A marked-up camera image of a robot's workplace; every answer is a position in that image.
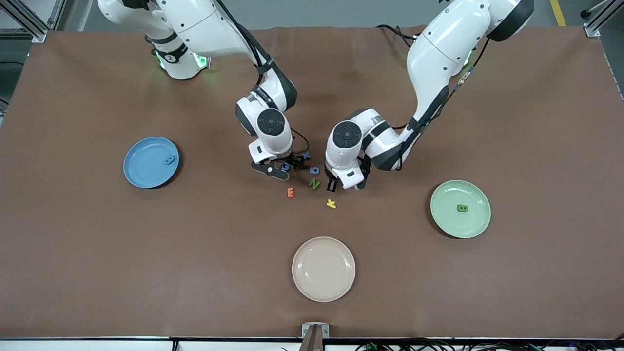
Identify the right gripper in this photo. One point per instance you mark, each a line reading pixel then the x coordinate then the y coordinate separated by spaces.
pixel 294 159

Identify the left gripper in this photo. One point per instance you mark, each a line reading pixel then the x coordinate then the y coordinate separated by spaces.
pixel 332 185

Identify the green foam letter N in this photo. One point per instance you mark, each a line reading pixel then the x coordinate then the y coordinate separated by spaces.
pixel 314 184

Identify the blue foam letter B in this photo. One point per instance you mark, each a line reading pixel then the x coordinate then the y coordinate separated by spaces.
pixel 166 160

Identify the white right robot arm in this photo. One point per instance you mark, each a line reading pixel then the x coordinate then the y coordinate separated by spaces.
pixel 195 24

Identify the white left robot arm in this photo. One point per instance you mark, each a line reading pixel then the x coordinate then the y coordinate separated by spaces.
pixel 438 48

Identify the yellow foam letter K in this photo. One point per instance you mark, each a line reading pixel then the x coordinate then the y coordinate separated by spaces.
pixel 331 204

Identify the beige plate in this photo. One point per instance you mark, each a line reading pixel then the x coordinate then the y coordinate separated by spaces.
pixel 323 269

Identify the mint green plate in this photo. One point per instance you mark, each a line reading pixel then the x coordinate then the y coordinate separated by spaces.
pixel 453 224

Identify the blue plate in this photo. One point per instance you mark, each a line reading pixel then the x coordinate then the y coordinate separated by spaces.
pixel 144 168

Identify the brown table mat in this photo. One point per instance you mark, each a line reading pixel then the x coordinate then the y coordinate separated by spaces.
pixel 97 268

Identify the white table edge strip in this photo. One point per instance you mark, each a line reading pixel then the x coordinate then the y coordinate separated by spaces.
pixel 73 345

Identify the grey metal bracket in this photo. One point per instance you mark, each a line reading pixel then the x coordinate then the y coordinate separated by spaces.
pixel 305 330

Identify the grey camera mast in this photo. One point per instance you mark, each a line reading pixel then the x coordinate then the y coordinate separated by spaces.
pixel 313 341

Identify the aluminium frame profile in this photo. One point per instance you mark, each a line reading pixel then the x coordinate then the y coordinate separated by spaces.
pixel 592 27
pixel 29 24

